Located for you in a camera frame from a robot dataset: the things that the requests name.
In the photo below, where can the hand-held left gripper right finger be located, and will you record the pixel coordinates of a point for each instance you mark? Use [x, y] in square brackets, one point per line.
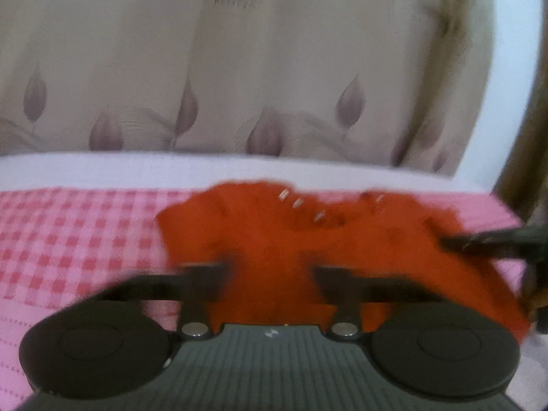
[336, 282]

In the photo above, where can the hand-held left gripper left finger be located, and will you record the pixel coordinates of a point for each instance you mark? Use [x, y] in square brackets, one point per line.
[204, 280]

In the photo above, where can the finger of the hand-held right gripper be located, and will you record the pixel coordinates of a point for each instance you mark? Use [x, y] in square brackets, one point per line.
[475, 244]

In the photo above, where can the orange-red knit sweater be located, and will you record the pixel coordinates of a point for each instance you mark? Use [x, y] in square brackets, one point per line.
[299, 244]

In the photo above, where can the pink checked bed sheet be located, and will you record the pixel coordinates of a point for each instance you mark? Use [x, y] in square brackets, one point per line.
[77, 231]

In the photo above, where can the beige leaf print curtain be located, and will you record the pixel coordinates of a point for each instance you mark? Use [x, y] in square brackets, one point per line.
[214, 60]

